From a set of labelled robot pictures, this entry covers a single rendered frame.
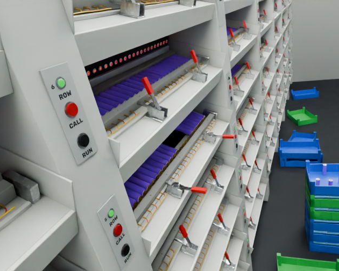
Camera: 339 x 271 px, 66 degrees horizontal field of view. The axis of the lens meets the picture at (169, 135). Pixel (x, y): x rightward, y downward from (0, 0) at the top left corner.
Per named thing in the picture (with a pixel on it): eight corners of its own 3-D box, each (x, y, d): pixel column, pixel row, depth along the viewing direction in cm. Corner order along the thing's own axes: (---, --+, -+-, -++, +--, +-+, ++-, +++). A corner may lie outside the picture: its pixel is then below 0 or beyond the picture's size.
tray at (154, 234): (226, 132, 99) (232, 110, 94) (147, 271, 51) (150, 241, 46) (178, 116, 105) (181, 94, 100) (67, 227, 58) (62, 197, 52)
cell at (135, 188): (123, 183, 64) (146, 193, 62) (119, 187, 63) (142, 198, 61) (123, 177, 63) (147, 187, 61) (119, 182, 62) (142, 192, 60)
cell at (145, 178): (132, 173, 67) (154, 183, 65) (128, 177, 66) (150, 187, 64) (132, 168, 66) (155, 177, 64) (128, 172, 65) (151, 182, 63)
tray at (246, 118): (259, 110, 162) (266, 90, 154) (237, 163, 114) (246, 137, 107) (227, 101, 168) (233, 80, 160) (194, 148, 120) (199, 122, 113)
